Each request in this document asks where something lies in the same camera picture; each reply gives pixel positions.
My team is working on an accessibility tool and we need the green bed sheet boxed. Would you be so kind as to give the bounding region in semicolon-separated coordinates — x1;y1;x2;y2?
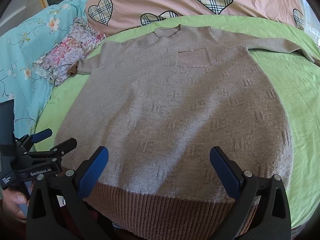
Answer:
34;15;320;229

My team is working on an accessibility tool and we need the beige knit sweater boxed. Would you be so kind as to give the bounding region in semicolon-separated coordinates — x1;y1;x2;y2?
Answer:
55;25;314;239

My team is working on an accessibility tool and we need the pink heart-pattern duvet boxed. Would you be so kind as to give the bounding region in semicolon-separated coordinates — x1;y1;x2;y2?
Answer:
86;0;304;36

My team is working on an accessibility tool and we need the person's left hand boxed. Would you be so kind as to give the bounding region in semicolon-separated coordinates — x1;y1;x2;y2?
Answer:
2;188;29;222

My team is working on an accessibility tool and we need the blue floral quilt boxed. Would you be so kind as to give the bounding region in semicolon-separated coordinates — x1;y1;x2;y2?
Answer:
1;0;87;137

